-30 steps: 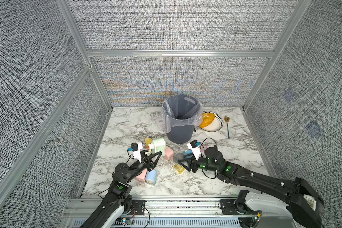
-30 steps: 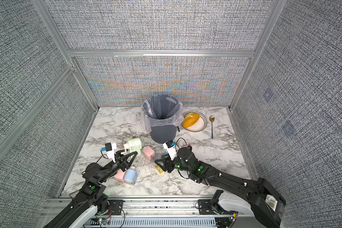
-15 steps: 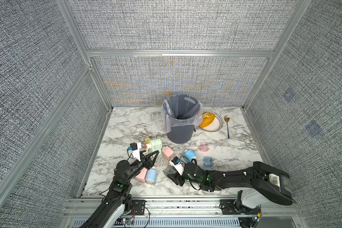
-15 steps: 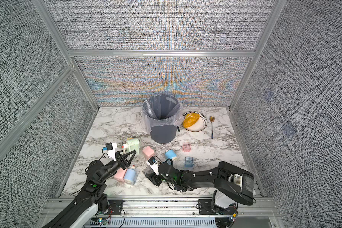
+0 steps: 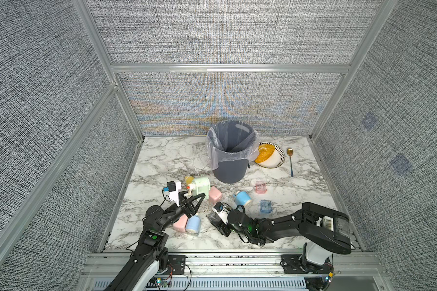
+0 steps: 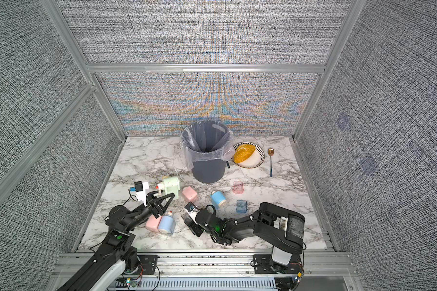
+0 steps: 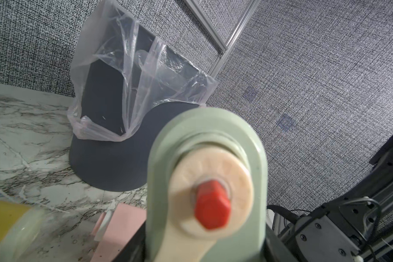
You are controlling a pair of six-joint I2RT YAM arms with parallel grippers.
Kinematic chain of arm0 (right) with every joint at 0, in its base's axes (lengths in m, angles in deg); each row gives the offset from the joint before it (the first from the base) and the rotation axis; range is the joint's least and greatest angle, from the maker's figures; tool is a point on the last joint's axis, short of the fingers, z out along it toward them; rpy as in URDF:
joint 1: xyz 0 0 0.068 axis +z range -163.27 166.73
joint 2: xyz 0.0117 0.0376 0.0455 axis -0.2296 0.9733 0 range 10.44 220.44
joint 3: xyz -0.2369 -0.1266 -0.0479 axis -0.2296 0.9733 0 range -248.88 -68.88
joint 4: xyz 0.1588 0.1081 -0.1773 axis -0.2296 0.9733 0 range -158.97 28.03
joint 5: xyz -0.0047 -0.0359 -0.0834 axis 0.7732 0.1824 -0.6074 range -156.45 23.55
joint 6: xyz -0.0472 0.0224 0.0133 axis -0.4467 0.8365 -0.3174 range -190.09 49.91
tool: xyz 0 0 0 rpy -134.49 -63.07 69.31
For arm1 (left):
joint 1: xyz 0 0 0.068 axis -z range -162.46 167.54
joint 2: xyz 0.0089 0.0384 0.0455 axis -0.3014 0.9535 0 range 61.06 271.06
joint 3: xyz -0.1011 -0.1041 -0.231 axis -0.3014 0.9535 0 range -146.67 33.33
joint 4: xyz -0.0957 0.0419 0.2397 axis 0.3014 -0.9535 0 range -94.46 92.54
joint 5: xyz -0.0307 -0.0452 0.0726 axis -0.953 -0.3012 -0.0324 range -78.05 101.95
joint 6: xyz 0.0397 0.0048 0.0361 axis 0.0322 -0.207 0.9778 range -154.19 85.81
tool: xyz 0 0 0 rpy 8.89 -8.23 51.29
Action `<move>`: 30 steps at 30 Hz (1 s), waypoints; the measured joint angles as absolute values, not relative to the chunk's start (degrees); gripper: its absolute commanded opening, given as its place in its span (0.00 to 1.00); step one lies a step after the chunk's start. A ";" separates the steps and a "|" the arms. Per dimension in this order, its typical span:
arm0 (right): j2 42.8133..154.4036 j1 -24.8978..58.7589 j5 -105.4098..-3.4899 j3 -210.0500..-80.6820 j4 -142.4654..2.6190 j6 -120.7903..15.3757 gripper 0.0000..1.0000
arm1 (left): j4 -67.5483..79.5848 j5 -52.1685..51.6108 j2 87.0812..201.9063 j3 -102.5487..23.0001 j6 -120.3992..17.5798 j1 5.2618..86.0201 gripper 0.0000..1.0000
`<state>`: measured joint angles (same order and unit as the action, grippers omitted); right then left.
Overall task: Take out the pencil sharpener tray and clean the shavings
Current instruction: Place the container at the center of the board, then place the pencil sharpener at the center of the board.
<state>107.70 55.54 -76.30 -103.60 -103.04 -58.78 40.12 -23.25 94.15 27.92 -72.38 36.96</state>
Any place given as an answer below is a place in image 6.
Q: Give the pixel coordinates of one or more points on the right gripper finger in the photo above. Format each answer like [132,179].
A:
[186,218]
[196,230]

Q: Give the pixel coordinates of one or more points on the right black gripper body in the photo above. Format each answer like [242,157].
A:
[216,237]

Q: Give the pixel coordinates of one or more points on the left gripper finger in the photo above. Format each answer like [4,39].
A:
[153,197]
[168,198]

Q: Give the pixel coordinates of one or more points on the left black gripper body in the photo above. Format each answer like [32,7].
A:
[152,209]

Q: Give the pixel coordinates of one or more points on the light blue pencil sharpener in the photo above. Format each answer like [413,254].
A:
[167,224]

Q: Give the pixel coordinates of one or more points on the bright blue pencil sharpener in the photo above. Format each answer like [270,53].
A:
[218,199]

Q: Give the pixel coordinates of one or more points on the green pencil sharpener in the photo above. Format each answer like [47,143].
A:
[169,185]

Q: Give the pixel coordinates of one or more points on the pink pencil sharpener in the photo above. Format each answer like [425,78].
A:
[152,224]
[189,194]

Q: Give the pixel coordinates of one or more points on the clear blue shavings tray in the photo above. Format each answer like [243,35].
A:
[241,206]

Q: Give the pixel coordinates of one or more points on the clear pink shavings tray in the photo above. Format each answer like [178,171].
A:
[238,187]

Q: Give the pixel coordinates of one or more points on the dark grey trash bin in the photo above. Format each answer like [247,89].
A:
[209,172]

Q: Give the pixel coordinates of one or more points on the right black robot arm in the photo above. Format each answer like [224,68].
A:
[278,226]

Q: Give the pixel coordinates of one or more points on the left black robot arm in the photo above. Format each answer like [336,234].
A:
[116,254]

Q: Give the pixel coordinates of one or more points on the yellow white patterned bowl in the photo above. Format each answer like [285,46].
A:
[248,155]

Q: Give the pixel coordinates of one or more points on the clear plastic bin liner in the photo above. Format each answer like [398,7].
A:
[205,141]

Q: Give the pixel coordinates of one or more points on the gold blue spoon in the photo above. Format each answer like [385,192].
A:
[271,154]

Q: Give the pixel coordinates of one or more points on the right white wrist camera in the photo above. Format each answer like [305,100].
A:
[192,211]

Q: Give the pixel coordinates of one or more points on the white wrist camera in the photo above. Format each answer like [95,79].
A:
[138,192]
[192,211]

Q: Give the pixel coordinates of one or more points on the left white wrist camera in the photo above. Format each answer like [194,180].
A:
[138,192]

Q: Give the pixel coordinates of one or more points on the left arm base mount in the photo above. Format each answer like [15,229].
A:
[141,264]

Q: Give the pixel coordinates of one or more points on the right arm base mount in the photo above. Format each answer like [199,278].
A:
[263,264]

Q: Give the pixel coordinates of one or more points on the aluminium front rail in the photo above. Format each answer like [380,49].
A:
[236,262]

